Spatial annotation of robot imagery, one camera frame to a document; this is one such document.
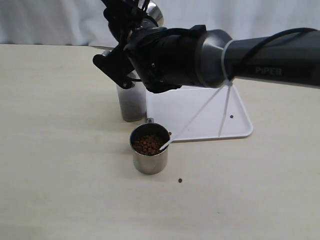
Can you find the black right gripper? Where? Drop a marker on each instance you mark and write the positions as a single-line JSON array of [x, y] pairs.
[[164, 58]]

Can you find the steel cup with pellets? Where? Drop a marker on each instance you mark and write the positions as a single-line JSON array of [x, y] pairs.
[[145, 141]]

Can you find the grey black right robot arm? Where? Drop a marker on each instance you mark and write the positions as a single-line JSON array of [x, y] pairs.
[[290, 57]]

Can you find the translucent plastic tall container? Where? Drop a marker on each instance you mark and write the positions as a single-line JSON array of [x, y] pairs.
[[132, 101]]

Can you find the white curtain backdrop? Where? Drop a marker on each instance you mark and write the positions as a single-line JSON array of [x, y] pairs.
[[82, 23]]

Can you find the white zip tie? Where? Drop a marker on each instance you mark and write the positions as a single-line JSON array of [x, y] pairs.
[[226, 82]]

